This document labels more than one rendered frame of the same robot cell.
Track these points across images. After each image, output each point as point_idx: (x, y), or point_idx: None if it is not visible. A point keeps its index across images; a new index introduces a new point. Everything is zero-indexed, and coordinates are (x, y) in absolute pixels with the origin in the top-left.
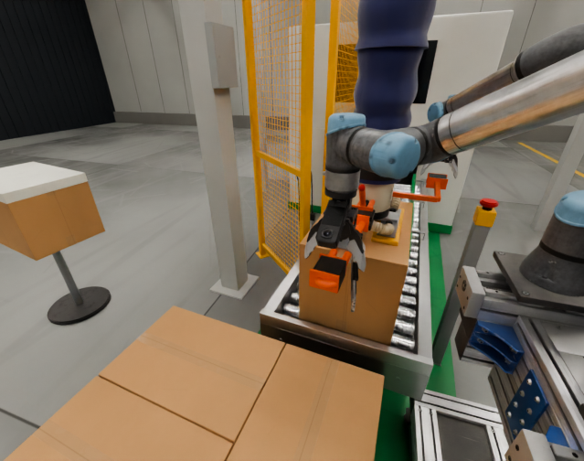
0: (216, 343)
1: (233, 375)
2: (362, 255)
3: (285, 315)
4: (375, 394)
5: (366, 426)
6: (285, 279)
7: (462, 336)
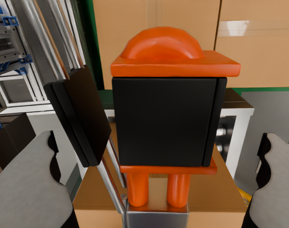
0: None
1: (256, 25)
2: None
3: (219, 125)
4: (107, 67)
5: (107, 32)
6: (235, 164)
7: (16, 135)
